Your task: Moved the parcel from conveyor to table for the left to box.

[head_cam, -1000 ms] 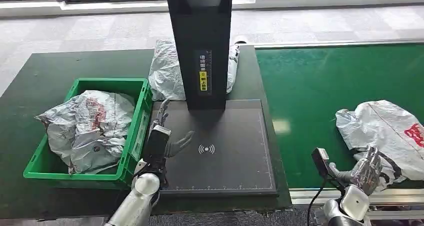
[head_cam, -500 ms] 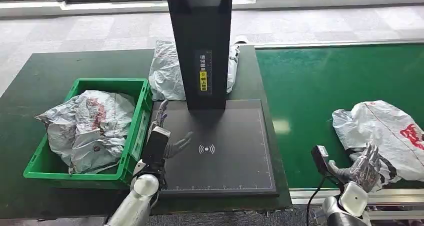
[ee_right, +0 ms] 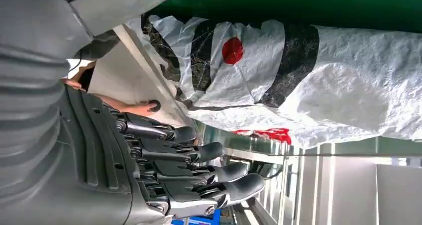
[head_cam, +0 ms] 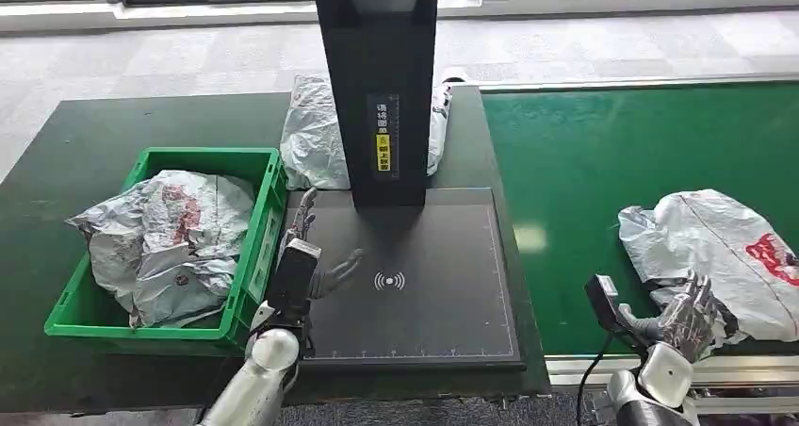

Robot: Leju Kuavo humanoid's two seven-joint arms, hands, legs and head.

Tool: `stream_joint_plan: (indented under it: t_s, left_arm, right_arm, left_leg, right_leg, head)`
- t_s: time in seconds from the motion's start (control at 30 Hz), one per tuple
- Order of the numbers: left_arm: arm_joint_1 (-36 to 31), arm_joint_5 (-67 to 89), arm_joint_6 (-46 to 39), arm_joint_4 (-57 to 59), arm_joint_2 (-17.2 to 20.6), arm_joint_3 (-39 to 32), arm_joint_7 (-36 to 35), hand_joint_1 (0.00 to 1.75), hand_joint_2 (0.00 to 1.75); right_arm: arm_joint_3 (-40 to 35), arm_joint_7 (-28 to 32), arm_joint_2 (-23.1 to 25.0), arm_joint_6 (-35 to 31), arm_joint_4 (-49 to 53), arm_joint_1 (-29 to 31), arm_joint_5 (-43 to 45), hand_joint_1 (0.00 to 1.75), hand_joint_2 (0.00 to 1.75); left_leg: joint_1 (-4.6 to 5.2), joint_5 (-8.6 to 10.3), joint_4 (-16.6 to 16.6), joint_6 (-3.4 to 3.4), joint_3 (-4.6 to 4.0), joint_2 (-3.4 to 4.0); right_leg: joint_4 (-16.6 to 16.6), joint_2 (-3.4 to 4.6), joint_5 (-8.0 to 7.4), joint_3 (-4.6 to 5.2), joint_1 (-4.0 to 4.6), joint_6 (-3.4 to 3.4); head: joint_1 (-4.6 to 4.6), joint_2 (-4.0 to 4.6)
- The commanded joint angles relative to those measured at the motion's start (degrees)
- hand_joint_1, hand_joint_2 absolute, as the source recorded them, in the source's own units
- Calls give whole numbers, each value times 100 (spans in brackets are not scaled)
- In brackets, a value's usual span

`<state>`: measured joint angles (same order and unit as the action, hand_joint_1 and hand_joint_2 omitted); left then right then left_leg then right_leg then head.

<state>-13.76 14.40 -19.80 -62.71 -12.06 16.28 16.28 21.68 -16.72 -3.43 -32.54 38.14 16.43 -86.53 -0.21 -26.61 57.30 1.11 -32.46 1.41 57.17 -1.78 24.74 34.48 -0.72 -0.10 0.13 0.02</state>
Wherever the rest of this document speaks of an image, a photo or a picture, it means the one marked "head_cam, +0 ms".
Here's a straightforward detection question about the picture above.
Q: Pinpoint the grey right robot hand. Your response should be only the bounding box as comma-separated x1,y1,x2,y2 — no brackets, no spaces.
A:
617,270,720,366

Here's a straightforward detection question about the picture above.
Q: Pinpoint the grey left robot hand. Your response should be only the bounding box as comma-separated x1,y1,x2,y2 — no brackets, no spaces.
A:
285,188,366,302

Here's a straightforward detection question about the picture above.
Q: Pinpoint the large white red-print parcel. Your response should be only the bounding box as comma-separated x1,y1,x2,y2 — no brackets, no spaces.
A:
617,188,799,344

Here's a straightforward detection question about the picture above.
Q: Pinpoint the green plastic crate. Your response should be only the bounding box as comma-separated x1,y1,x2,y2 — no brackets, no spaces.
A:
43,147,289,357

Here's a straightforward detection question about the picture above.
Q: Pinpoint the black scanner base pad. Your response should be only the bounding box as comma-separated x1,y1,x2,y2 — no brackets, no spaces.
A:
284,187,524,370

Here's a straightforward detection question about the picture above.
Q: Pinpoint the grey plastic parcel bag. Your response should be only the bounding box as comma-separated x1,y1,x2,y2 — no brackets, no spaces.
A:
279,73,454,191

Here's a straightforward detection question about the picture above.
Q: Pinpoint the black scanner column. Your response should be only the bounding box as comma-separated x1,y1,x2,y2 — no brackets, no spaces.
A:
310,0,441,209

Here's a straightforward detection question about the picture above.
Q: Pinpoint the green conveyor belt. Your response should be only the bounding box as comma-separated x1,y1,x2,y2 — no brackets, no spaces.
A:
481,80,799,357

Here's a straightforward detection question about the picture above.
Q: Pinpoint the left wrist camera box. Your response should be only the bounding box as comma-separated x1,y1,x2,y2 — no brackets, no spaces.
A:
264,238,322,326

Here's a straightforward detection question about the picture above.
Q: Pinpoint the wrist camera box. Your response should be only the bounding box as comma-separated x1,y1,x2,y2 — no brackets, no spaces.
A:
583,274,627,335
264,238,322,326

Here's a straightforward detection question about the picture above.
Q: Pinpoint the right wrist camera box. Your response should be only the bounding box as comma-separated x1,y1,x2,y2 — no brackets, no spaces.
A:
583,274,627,335

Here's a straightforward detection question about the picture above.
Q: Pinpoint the silver conveyor frame rail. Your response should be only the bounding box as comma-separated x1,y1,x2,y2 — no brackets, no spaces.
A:
546,352,799,417

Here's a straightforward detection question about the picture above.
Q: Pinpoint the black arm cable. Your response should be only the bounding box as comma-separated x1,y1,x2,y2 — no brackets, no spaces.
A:
575,330,618,426

